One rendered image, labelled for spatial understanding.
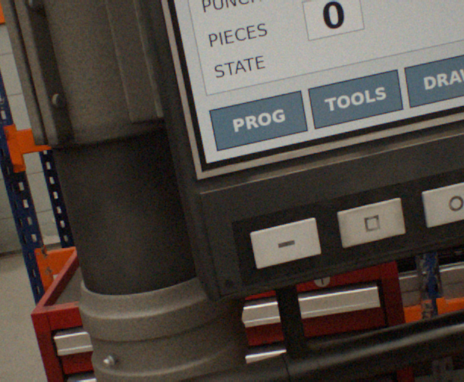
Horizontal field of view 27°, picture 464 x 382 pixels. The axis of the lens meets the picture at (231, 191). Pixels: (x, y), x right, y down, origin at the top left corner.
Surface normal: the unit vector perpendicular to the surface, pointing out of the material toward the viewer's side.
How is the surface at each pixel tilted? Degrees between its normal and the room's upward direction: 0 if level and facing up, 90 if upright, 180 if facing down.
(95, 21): 90
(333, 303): 90
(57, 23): 90
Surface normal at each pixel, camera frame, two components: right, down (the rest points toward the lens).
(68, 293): -0.18, -0.95
